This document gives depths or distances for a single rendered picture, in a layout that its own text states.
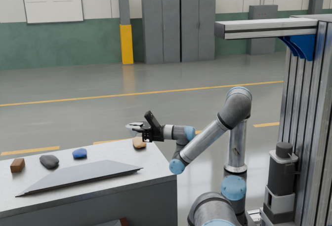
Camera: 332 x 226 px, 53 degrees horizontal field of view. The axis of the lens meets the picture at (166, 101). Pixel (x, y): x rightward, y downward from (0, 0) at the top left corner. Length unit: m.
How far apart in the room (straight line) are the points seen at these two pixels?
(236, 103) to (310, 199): 0.46
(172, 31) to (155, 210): 7.83
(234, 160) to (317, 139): 0.56
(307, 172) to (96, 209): 1.23
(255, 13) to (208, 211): 10.00
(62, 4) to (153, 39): 2.68
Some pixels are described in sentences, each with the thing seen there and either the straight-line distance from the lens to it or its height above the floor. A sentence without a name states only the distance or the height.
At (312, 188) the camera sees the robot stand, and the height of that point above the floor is 1.45.
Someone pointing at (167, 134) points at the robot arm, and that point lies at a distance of 1.68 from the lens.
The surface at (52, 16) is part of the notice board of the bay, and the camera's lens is 10.04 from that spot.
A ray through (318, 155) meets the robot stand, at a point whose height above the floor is 1.58.
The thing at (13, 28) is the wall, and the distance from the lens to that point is 10.26.
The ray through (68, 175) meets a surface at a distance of 2.15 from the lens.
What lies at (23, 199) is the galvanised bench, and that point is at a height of 1.05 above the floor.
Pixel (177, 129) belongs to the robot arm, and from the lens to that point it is 1.67.
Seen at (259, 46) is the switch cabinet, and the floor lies 0.28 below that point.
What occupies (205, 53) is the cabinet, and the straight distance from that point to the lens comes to 10.02.
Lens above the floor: 2.14
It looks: 19 degrees down
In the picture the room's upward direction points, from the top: 1 degrees counter-clockwise
